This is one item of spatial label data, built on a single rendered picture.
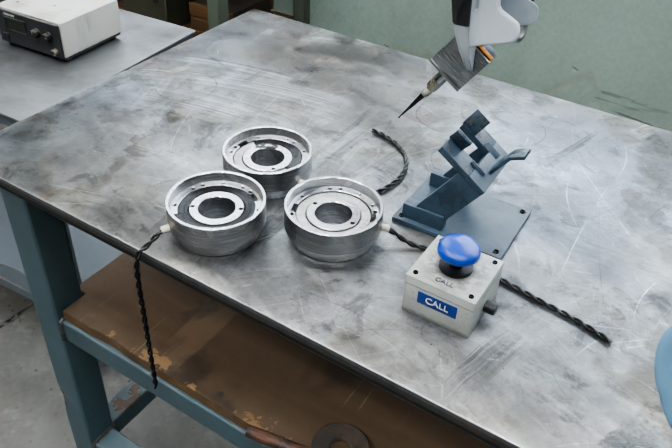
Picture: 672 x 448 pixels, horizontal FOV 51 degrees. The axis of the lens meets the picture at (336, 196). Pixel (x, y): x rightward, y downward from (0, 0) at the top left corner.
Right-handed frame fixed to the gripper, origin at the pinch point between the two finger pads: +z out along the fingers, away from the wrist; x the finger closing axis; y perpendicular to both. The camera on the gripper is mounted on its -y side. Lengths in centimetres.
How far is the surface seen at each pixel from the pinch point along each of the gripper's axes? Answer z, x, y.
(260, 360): 43.6, -12.5, -20.6
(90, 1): 18, 28, -89
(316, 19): 67, 151, -117
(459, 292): 15.9, -16.2, 7.2
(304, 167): 15.3, -6.1, -16.2
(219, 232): 15.0, -20.9, -16.6
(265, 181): 15.6, -10.4, -18.6
